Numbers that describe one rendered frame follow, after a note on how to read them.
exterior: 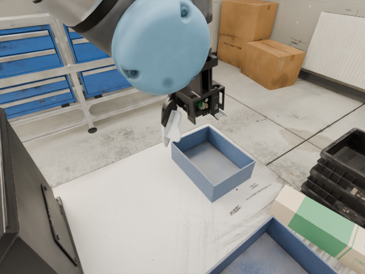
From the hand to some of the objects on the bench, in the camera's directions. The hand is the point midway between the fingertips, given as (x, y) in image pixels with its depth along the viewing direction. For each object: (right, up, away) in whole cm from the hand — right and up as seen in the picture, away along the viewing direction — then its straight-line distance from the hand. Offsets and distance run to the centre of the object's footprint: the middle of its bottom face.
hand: (191, 131), depth 50 cm
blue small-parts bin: (+6, -11, +14) cm, 19 cm away
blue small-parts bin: (+13, -31, -10) cm, 35 cm away
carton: (+30, -24, -2) cm, 39 cm away
